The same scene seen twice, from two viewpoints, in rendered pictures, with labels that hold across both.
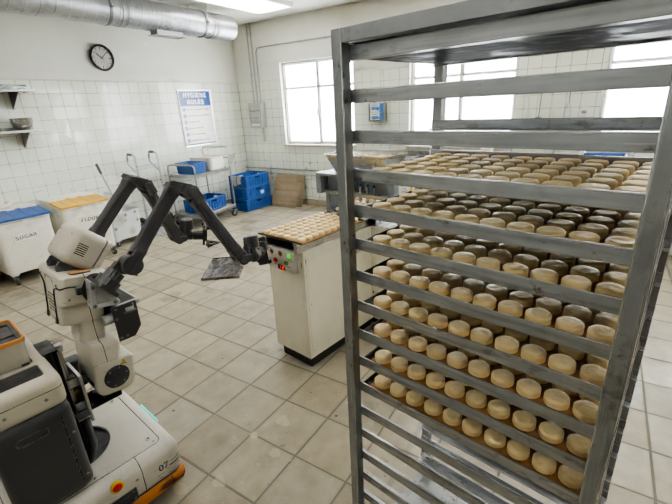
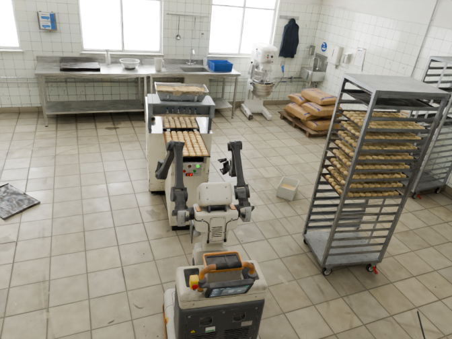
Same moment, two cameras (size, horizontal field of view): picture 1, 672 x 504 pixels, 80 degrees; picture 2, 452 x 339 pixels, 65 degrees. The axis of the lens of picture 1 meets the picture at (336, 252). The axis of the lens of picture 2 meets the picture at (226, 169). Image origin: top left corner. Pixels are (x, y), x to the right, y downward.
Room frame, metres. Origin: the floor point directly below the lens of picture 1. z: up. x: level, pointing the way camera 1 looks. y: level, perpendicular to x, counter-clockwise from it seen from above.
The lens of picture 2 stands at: (0.50, 2.66, 2.41)
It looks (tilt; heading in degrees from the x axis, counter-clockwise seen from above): 28 degrees down; 302
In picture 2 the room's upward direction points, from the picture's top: 6 degrees clockwise
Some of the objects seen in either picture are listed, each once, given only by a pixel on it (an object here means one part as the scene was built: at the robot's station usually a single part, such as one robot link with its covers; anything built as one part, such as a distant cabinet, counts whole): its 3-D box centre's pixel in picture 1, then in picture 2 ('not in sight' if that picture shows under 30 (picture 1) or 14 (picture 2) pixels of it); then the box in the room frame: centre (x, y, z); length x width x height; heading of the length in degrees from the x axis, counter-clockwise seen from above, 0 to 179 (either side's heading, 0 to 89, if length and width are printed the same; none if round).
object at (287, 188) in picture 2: not in sight; (287, 188); (1.90, -1.16, 0.08); 0.30 x 0.22 x 0.16; 102
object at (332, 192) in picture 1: (366, 194); (179, 114); (3.01, -0.25, 1.01); 0.72 x 0.33 x 0.34; 48
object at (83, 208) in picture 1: (80, 227); not in sight; (4.86, 3.15, 0.38); 0.64 x 0.54 x 0.77; 54
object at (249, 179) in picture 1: (249, 179); not in sight; (7.09, 1.46, 0.50); 0.60 x 0.40 x 0.20; 149
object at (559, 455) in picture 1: (454, 401); (375, 187); (0.80, -0.27, 0.96); 0.64 x 0.03 x 0.03; 47
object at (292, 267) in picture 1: (282, 259); (189, 169); (2.36, 0.34, 0.77); 0.24 x 0.04 x 0.14; 48
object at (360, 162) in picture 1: (365, 162); (181, 93); (3.01, -0.25, 1.25); 0.56 x 0.29 x 0.14; 48
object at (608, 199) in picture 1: (468, 184); (396, 129); (0.80, -0.27, 1.50); 0.64 x 0.03 x 0.03; 47
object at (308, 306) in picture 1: (325, 285); (183, 179); (2.63, 0.09, 0.45); 0.70 x 0.34 x 0.90; 138
